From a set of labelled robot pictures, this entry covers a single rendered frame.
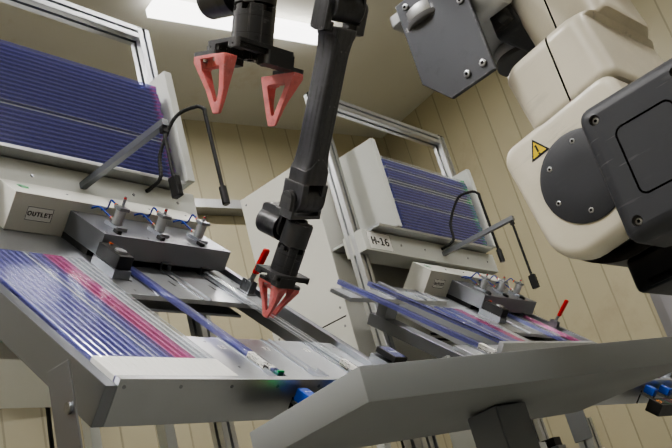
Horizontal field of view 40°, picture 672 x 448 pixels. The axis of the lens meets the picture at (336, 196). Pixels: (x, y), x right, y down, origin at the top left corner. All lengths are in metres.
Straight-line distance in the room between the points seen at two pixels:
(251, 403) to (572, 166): 0.68
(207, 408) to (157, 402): 0.10
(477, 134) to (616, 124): 5.52
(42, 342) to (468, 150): 5.27
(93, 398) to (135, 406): 0.06
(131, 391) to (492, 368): 0.50
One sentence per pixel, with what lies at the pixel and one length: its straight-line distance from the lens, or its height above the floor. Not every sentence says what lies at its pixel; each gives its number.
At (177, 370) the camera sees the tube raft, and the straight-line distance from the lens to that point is 1.41.
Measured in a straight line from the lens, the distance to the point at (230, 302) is 1.91.
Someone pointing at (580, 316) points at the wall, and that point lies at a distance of 5.83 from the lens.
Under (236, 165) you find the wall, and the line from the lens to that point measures 6.23.
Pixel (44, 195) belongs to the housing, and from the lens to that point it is 1.93.
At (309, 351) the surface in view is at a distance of 1.78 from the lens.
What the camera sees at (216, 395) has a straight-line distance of 1.42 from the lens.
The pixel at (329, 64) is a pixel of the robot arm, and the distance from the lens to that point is 1.78.
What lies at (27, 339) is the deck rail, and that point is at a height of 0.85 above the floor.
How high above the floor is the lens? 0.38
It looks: 23 degrees up
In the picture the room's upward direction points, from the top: 16 degrees counter-clockwise
